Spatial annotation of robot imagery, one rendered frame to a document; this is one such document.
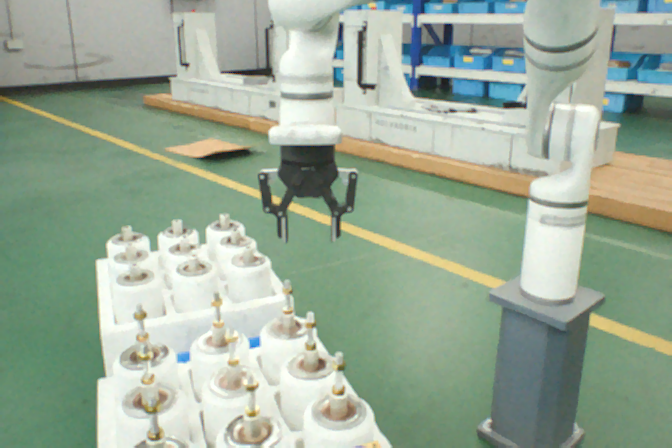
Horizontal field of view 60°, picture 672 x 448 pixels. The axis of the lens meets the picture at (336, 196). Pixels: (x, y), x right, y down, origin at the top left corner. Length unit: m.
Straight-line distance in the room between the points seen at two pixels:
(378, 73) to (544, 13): 2.74
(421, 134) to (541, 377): 2.15
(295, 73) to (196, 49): 4.43
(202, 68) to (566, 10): 4.50
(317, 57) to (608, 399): 0.97
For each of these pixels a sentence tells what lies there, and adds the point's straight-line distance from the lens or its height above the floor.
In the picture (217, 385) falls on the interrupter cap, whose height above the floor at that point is 0.25.
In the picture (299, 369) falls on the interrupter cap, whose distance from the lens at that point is 0.92.
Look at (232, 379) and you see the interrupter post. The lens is 0.89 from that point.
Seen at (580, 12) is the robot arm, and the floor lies 0.77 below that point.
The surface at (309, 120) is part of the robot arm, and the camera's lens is 0.75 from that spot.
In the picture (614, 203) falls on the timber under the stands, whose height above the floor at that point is 0.06.
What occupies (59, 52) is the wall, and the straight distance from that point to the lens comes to 7.04.
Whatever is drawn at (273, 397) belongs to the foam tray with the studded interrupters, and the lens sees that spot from 0.99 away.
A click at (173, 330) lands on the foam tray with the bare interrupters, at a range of 1.24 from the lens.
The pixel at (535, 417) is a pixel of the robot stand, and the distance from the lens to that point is 1.13.
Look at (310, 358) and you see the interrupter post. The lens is 0.91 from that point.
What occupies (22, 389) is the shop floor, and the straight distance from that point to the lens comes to 1.47.
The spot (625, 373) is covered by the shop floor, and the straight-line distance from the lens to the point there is 1.50.
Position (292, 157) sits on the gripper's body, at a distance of 0.76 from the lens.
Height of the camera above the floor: 0.76
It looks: 17 degrees down
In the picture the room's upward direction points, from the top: straight up
